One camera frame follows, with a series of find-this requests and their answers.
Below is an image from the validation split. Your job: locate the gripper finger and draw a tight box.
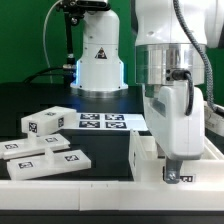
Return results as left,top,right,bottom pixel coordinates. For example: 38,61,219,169
163,158,182,184

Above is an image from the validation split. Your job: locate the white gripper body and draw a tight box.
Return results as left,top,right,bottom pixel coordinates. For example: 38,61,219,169
143,81,205,160

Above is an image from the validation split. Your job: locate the white cabinet body box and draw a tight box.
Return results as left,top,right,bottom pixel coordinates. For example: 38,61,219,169
129,130,224,183

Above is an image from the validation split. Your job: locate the white door panel with knob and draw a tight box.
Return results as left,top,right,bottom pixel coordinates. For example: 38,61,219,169
7,150,91,180

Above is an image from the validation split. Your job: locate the white base tag sheet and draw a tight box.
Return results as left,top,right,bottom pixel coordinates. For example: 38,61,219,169
65,113,148,131

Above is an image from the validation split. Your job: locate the white block with tags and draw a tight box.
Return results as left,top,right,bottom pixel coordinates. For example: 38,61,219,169
21,106,77,136

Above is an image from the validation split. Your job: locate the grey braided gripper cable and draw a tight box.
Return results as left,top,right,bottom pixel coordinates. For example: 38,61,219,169
166,0,224,117

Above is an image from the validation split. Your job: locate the black cable bundle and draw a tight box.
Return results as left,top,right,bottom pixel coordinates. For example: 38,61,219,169
22,65,78,84

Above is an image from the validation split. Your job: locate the white front obstacle rail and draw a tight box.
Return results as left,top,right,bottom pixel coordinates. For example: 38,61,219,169
0,181,224,211

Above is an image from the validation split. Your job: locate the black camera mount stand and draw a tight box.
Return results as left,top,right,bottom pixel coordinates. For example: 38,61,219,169
56,0,111,68

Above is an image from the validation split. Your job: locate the white cable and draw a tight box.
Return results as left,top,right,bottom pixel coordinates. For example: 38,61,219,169
42,0,64,84

